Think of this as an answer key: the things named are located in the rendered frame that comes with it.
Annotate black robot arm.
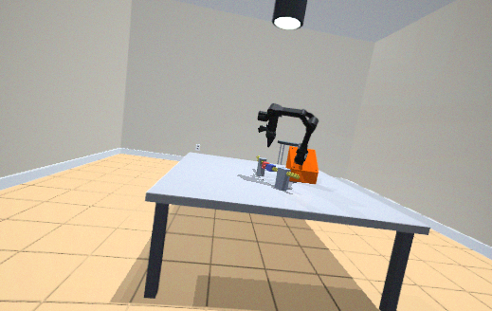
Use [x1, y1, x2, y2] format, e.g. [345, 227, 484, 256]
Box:
[258, 103, 319, 166]

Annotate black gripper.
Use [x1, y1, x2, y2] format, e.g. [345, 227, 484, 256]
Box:
[265, 122, 277, 148]

